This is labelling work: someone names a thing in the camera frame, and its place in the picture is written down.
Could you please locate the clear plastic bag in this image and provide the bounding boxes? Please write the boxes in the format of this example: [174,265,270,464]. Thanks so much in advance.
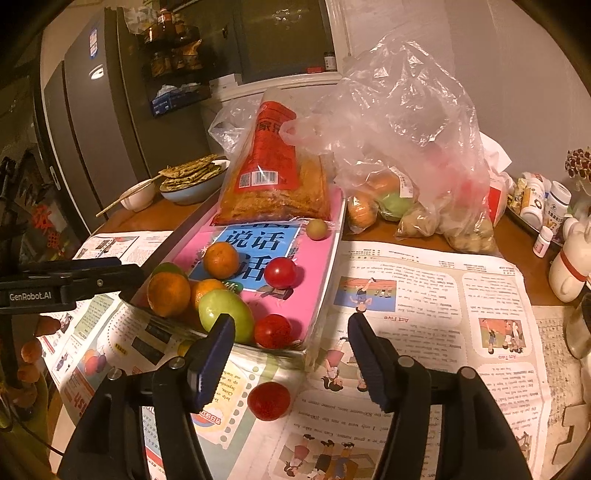
[208,34,500,256]

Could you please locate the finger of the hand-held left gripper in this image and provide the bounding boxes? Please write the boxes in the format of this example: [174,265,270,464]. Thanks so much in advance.
[20,257,123,278]
[73,264,145,304]

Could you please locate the wooden stand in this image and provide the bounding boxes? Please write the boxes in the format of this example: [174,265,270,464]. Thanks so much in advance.
[551,401,588,468]

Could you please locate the newspaper with photos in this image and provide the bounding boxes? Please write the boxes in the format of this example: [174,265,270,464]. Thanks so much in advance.
[39,231,315,480]

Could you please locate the pink book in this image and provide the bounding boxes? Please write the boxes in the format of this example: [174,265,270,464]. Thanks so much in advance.
[173,189,345,352]
[129,185,348,366]

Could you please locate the white tissue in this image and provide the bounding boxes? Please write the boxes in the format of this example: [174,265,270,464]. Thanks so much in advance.
[478,131,513,174]

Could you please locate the person's left hand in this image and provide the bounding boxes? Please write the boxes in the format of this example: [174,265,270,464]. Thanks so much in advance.
[16,316,63,408]

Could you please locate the red paper decoration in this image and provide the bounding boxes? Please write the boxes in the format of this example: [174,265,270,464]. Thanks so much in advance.
[31,202,64,253]

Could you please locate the newspaper with cartoon children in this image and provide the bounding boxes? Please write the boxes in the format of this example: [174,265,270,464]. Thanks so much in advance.
[268,239,553,480]

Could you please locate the tiny white medicine bottle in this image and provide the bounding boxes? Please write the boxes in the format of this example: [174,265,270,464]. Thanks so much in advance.
[533,226,554,258]

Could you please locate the blue bowl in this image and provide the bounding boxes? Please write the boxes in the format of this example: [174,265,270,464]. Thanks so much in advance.
[159,159,230,206]

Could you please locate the small white bowl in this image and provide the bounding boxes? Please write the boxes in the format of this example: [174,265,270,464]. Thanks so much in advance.
[119,179,157,213]

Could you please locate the blue tissue pack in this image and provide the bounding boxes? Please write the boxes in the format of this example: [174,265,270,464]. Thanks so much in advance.
[150,90,205,117]

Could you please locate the white ceramic figurine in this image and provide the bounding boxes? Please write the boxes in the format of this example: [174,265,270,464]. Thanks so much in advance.
[549,217,591,304]

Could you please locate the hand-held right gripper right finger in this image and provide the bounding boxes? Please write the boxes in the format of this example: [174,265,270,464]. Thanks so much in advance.
[347,312,529,480]

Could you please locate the red snack bag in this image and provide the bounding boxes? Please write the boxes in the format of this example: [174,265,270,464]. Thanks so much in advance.
[215,99,334,223]

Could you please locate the stack of flatbreads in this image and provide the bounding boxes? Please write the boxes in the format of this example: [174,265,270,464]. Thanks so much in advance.
[159,154,227,193]

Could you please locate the dark window with white frame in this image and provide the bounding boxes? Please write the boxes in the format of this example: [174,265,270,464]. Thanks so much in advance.
[203,0,352,88]

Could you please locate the bagged green jujube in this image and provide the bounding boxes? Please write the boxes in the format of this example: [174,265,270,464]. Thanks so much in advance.
[378,190,415,222]

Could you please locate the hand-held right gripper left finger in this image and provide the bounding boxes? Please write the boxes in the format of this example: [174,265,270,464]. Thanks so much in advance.
[58,313,236,480]

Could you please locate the red and white carton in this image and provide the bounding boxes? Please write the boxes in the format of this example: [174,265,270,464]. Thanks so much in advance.
[485,171,514,227]

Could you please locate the bagged orange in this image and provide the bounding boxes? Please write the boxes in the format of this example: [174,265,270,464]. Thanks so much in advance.
[346,194,378,230]

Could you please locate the steel cup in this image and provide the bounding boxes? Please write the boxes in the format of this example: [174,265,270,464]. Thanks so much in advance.
[565,295,591,361]

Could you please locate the black rack with jars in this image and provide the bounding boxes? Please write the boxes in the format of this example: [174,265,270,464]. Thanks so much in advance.
[136,9,213,117]

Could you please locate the wooden chopsticks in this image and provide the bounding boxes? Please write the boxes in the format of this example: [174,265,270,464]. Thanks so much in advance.
[95,174,168,218]

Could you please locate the bagged pile of longans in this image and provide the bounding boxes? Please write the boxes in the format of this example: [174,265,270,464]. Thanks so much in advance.
[397,198,498,256]

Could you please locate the grey fridge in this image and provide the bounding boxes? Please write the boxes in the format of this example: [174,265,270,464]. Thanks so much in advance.
[32,7,154,232]

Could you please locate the mandarin orange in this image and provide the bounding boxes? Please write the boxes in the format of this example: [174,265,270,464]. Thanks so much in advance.
[203,241,241,280]
[147,272,191,318]
[190,278,232,310]

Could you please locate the red cherry tomato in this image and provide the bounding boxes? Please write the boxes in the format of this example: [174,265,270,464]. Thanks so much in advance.
[254,314,293,349]
[264,257,297,290]
[248,381,291,421]

